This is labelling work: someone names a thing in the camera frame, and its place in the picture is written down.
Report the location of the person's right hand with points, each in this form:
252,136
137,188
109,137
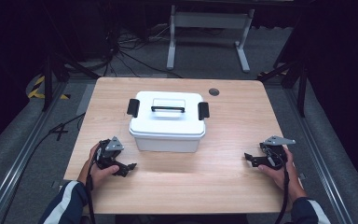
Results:
282,179

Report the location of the black tape cross mark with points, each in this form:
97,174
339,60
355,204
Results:
59,130

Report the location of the yellow black hazard tape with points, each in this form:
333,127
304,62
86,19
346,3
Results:
40,88

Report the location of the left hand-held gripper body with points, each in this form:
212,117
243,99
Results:
108,153

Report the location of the aluminium floor rail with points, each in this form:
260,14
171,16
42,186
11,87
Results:
320,155
18,161

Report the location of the white plastic storage box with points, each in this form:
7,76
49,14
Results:
167,143

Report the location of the white metal desk frame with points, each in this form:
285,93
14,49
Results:
207,21

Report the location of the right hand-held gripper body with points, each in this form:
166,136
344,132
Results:
274,153

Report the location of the black tripod stand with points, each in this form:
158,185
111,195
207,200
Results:
293,77
56,73

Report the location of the person's left hand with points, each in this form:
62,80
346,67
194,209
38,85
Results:
100,177

